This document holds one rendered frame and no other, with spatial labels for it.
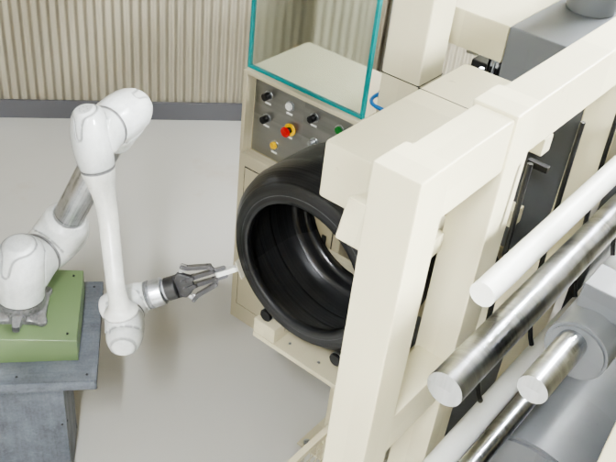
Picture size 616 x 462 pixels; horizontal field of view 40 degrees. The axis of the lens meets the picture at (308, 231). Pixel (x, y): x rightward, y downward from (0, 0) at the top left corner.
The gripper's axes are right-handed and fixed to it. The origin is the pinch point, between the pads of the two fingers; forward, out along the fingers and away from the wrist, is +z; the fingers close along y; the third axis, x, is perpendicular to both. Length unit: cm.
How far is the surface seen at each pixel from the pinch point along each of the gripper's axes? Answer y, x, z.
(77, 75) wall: -62, -275, -96
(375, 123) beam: -41, 57, 54
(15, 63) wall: -80, -268, -126
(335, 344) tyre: 24.1, 22.4, 26.9
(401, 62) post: -46, 6, 69
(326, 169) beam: -36, 65, 41
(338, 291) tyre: 21.2, -10.1, 30.5
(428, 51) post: -47, 11, 76
